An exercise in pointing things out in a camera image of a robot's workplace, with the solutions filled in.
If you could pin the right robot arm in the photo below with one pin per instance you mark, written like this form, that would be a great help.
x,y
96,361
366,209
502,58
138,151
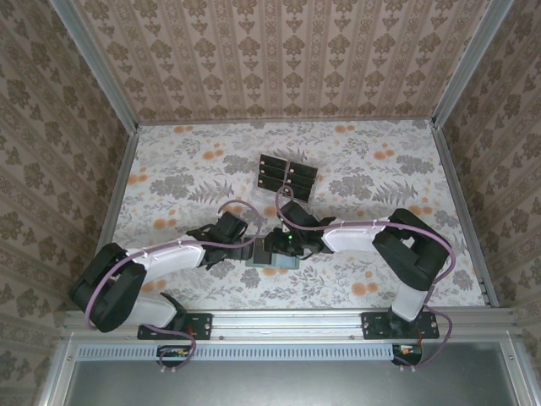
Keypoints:
x,y
351,239

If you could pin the aluminium frame post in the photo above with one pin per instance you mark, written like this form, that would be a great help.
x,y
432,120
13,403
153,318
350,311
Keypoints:
x,y
470,63
98,67

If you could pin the black VIP credit card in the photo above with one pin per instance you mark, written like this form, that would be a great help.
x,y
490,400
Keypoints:
x,y
301,191
302,179
271,183
262,258
303,168
274,160
273,171

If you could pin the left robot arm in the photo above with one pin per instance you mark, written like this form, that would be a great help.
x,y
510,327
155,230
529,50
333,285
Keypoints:
x,y
169,258

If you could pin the clear acrylic card stand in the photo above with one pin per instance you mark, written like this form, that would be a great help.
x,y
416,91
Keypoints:
x,y
270,196

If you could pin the aluminium mounting rail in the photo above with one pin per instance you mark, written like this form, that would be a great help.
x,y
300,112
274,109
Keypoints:
x,y
287,323

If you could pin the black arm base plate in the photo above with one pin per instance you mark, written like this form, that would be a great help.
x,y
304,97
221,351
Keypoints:
x,y
203,325
374,325

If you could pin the grey metal sheet panel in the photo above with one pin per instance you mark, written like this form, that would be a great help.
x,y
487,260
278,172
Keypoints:
x,y
287,385

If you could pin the green card holder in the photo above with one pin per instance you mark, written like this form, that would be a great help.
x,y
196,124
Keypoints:
x,y
287,262

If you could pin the aluminium table side rail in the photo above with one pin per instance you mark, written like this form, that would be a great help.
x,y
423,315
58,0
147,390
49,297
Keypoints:
x,y
118,186
457,186

